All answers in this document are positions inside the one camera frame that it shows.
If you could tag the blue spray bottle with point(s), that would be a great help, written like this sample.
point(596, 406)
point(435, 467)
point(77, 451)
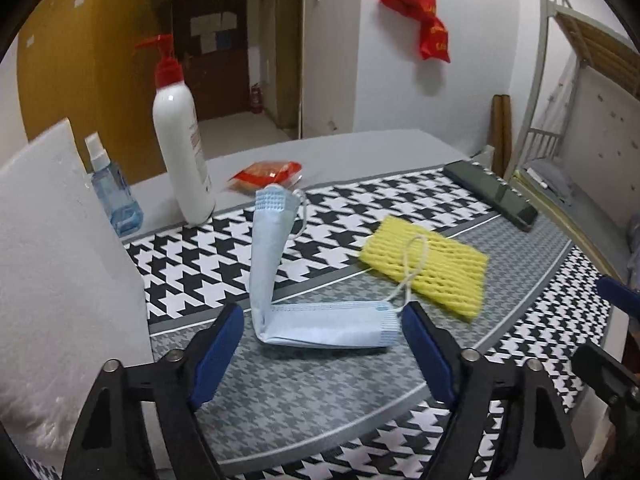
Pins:
point(114, 190)

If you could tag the red snack packet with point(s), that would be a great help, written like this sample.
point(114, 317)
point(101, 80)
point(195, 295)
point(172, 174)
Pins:
point(265, 175)

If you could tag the dark brown door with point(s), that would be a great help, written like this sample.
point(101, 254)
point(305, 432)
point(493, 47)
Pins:
point(212, 55)

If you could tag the metal bunk bed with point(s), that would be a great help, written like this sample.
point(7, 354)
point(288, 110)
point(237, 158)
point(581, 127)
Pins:
point(585, 110)

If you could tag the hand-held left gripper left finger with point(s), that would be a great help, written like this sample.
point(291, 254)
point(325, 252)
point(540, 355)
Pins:
point(215, 355)

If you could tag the red plastic bags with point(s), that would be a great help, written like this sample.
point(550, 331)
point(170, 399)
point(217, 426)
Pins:
point(420, 5)

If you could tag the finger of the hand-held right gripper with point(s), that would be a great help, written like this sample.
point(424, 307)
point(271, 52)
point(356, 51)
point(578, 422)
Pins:
point(620, 295)

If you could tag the red fire extinguisher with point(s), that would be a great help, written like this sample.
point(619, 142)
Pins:
point(256, 100)

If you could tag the white tissue paper block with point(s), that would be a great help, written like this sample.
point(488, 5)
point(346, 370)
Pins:
point(60, 270)

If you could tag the wooden wardrobe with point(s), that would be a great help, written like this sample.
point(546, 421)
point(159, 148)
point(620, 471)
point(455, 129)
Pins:
point(85, 60)

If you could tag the houndstooth tablecloth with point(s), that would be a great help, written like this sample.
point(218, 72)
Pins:
point(350, 400)

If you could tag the yellow foam net sleeve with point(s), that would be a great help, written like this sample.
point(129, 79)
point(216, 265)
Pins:
point(445, 265)

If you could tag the brown wooden sticks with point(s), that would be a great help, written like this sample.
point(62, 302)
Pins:
point(501, 132)

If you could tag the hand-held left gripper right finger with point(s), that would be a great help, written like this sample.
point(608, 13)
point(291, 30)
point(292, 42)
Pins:
point(430, 355)

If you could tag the paper notices on door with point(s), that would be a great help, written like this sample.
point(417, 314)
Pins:
point(214, 29)

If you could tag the white pump bottle red top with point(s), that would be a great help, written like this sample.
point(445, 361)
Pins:
point(180, 150)

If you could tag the black phone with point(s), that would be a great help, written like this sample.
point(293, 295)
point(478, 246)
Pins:
point(492, 192)

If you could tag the hanging white cloth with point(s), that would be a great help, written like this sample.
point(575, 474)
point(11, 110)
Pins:
point(565, 90)

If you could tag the blue face mask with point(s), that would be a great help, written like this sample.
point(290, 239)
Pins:
point(325, 325)

